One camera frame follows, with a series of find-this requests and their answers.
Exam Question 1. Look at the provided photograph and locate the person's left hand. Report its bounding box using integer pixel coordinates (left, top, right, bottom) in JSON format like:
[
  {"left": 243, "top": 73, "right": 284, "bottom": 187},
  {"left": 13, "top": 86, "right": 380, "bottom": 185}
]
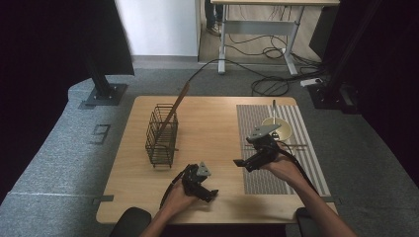
[{"left": 162, "top": 179, "right": 199, "bottom": 217}]

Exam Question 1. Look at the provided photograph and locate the black curtain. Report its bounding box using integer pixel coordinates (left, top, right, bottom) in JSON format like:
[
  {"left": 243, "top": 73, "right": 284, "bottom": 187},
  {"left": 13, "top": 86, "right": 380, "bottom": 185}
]
[
  {"left": 0, "top": 0, "right": 135, "bottom": 205},
  {"left": 308, "top": 0, "right": 419, "bottom": 190}
]

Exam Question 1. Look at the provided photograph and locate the hand-held gripper cable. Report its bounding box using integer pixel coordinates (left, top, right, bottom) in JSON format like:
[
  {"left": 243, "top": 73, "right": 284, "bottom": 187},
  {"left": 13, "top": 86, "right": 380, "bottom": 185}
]
[
  {"left": 272, "top": 144, "right": 320, "bottom": 196},
  {"left": 159, "top": 164, "right": 192, "bottom": 210}
]

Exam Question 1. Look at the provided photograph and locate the white power strip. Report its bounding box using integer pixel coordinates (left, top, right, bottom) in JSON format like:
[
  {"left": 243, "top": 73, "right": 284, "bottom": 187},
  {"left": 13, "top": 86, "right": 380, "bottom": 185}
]
[{"left": 299, "top": 77, "right": 324, "bottom": 89}]

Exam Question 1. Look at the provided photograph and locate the metal spoon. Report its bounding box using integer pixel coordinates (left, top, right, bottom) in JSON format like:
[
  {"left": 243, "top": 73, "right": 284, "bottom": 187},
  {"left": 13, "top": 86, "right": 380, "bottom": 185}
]
[{"left": 271, "top": 99, "right": 281, "bottom": 140}]

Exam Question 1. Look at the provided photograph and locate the black floor cable bundle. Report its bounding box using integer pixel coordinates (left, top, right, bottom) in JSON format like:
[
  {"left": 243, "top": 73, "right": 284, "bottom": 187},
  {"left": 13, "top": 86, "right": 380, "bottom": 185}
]
[{"left": 187, "top": 32, "right": 328, "bottom": 98}]

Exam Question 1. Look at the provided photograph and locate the brown wooden chopstick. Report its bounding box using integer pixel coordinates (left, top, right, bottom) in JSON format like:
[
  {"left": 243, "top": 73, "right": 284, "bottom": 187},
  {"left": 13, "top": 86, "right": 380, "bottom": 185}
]
[
  {"left": 154, "top": 80, "right": 192, "bottom": 143},
  {"left": 244, "top": 142, "right": 308, "bottom": 148},
  {"left": 241, "top": 147, "right": 306, "bottom": 152}
]

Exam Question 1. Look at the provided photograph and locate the beige plate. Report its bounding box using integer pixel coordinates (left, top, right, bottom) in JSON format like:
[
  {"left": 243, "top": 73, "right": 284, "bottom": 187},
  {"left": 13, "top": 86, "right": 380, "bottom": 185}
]
[{"left": 261, "top": 117, "right": 293, "bottom": 143}]

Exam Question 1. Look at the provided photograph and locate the white metal-framed desk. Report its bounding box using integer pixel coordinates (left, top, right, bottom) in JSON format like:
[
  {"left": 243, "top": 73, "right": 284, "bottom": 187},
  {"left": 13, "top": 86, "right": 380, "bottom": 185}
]
[{"left": 210, "top": 0, "right": 341, "bottom": 76}]

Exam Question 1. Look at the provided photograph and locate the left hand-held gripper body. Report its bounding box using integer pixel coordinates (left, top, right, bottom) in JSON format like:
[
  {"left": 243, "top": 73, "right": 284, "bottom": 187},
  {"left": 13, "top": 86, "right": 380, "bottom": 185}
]
[{"left": 181, "top": 161, "right": 212, "bottom": 197}]

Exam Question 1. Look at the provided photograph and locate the black metal stand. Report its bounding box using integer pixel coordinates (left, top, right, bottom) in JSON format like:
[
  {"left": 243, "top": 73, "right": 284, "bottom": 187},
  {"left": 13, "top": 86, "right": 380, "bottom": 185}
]
[
  {"left": 78, "top": 42, "right": 129, "bottom": 111},
  {"left": 307, "top": 0, "right": 384, "bottom": 115}
]

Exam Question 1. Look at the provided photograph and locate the black chair armrest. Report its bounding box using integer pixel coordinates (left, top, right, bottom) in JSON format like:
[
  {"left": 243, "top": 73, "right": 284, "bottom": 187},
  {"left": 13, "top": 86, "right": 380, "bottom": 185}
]
[
  {"left": 109, "top": 206, "right": 153, "bottom": 237},
  {"left": 294, "top": 206, "right": 320, "bottom": 237}
]

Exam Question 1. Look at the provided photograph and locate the person's right hand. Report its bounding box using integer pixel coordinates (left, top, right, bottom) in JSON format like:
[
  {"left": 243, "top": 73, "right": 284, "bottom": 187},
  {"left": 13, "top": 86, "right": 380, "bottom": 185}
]
[{"left": 259, "top": 141, "right": 299, "bottom": 186}]

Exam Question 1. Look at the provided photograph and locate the left hand-held gripper cable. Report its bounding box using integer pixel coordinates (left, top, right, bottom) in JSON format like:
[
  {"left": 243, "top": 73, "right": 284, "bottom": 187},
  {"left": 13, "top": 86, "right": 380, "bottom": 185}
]
[{"left": 159, "top": 164, "right": 192, "bottom": 210}]

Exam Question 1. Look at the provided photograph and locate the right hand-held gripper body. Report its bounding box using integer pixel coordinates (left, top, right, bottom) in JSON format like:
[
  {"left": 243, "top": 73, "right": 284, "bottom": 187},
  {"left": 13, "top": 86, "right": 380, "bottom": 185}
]
[{"left": 244, "top": 122, "right": 283, "bottom": 168}]

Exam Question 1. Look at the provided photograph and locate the dark wire basket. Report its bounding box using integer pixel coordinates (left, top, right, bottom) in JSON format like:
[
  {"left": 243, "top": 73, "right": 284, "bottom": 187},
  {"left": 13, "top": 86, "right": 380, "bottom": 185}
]
[{"left": 144, "top": 103, "right": 180, "bottom": 169}]

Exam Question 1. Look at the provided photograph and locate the right hand-held gripper cable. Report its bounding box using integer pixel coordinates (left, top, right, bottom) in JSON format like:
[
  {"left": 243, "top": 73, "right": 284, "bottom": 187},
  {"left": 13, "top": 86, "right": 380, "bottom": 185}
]
[{"left": 272, "top": 144, "right": 320, "bottom": 196}]

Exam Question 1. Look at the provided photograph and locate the grey striped woven placemat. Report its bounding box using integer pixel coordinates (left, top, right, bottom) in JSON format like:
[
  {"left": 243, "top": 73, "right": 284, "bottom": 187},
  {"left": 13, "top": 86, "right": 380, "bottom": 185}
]
[{"left": 235, "top": 104, "right": 331, "bottom": 197}]

